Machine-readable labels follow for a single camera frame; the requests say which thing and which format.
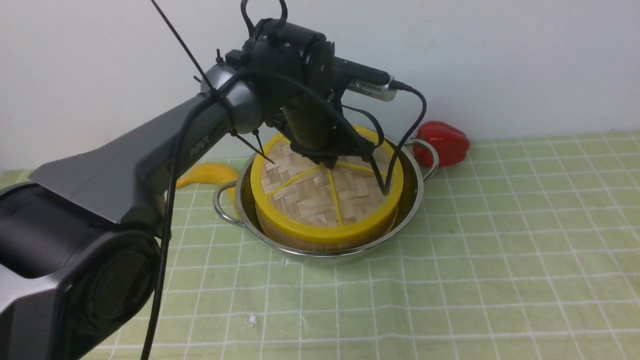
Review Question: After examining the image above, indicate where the stainless steel pot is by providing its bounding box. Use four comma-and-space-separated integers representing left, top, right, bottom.
212, 138, 439, 264

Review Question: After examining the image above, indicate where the black camera cable left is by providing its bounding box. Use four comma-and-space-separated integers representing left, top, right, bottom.
140, 0, 428, 360

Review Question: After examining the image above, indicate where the woven bamboo steamer lid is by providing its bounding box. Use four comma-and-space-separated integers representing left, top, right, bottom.
249, 134, 405, 224

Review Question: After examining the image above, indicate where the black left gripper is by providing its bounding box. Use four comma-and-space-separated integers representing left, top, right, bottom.
279, 95, 383, 170

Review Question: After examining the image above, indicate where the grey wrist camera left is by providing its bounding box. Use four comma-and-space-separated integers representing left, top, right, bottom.
333, 57, 397, 102

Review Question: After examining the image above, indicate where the green checked tablecloth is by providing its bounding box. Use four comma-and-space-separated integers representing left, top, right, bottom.
150, 132, 640, 360

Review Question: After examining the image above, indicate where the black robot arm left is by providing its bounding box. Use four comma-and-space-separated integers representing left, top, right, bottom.
0, 18, 392, 360

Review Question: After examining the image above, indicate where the yellow banana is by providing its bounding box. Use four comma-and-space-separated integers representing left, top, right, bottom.
176, 162, 239, 189

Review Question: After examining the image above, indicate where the red bell pepper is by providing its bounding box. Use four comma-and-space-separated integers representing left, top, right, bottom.
416, 120, 471, 168

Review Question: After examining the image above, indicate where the bamboo steamer basket yellow rim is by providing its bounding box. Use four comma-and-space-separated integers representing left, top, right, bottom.
256, 198, 399, 251

